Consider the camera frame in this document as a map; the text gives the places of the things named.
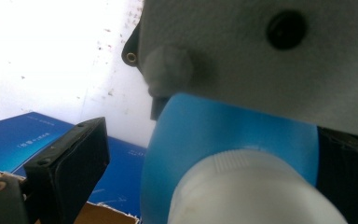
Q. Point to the white table sheet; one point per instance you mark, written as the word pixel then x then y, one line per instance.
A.
pixel 59 62

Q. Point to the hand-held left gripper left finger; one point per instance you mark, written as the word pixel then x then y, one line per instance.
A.
pixel 68 168

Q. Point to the blue cardboard box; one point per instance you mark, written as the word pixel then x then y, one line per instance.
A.
pixel 12 140

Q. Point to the blue bottle with white cap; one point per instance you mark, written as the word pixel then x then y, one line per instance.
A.
pixel 230 130

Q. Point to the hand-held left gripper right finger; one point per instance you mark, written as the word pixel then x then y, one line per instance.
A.
pixel 348 174

